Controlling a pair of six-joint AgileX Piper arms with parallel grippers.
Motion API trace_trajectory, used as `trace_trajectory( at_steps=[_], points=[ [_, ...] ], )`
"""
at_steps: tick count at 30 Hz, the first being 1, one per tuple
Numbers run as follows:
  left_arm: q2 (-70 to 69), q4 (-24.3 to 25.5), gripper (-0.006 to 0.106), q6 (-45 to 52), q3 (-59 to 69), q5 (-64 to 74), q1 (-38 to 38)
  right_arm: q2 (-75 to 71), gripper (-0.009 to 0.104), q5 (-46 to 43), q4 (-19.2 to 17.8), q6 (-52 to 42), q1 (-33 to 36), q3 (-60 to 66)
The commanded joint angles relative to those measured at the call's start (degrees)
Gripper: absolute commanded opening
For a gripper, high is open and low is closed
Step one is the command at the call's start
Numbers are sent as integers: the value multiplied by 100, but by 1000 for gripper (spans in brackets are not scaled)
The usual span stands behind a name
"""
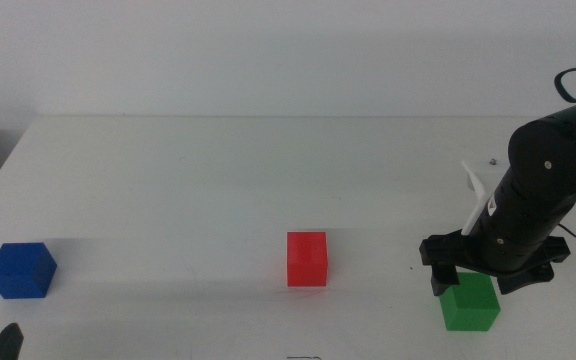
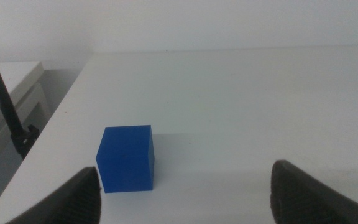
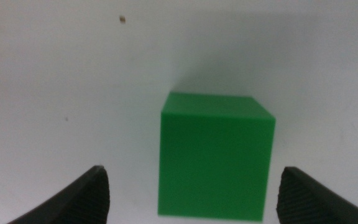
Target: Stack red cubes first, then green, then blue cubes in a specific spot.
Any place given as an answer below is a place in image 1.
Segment red cube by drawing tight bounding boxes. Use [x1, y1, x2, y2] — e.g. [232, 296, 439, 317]
[286, 230, 330, 289]

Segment blue cube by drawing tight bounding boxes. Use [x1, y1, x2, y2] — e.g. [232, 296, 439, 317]
[0, 242, 59, 300]

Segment green cube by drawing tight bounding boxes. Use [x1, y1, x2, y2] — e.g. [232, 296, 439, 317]
[438, 272, 502, 333]

